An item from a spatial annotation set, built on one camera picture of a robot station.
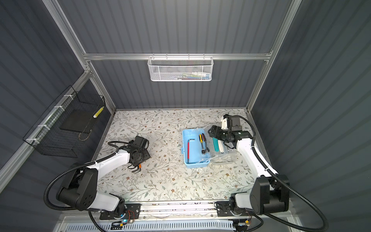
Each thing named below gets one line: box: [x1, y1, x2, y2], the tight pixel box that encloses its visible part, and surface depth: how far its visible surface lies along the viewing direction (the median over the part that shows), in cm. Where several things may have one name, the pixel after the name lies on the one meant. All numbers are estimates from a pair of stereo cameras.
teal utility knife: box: [212, 137, 220, 153], surface depth 88 cm
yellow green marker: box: [92, 106, 105, 119], surface depth 82 cm
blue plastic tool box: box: [181, 126, 237, 169], surface depth 93 cm
